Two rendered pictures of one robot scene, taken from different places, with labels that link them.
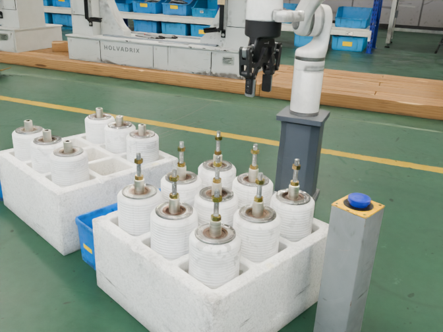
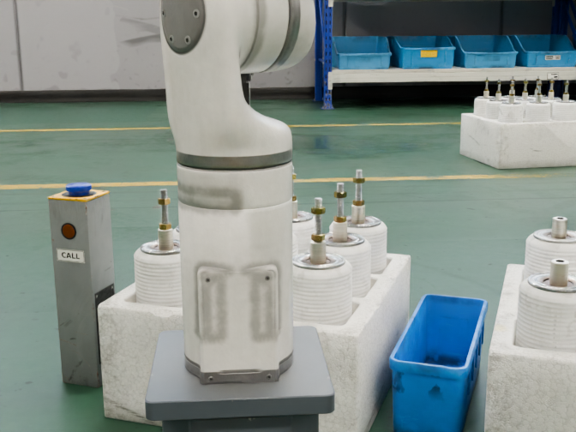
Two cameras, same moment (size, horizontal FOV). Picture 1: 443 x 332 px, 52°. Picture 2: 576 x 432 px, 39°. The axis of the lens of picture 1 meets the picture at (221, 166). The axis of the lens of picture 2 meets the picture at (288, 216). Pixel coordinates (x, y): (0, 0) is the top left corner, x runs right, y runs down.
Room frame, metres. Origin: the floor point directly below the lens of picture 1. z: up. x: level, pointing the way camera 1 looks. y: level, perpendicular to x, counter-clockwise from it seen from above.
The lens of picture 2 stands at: (2.02, -0.49, 0.58)
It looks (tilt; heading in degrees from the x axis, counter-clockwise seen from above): 14 degrees down; 154
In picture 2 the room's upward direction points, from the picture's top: straight up
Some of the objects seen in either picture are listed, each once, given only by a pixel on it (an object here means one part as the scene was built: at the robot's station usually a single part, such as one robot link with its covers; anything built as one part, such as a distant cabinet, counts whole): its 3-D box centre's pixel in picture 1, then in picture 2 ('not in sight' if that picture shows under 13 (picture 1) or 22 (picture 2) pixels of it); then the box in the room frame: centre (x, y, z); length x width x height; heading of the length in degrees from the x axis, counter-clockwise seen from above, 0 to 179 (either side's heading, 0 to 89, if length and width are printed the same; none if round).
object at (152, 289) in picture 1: (213, 257); (268, 330); (0.90, 0.01, 0.09); 0.39 x 0.39 x 0.18; 46
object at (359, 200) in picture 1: (358, 201); (78, 190); (0.75, -0.25, 0.32); 0.04 x 0.04 x 0.02
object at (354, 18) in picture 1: (353, 17); not in sight; (5.62, -1.47, 0.36); 0.50 x 0.38 x 0.21; 159
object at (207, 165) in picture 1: (217, 165); (318, 261); (1.06, 0.01, 0.25); 0.08 x 0.08 x 0.01
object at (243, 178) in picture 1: (252, 180); not in sight; (0.98, -0.08, 0.25); 0.08 x 0.08 x 0.01
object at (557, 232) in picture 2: (68, 147); (559, 228); (1.12, 0.40, 0.26); 0.02 x 0.02 x 0.03
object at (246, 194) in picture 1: (250, 214); not in sight; (0.98, -0.08, 0.16); 0.10 x 0.10 x 0.18
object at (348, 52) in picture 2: not in sight; (358, 52); (-2.92, 2.43, 0.36); 0.50 x 0.38 x 0.21; 159
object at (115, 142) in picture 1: (120, 152); not in sight; (1.37, 0.32, 0.16); 0.10 x 0.10 x 0.18
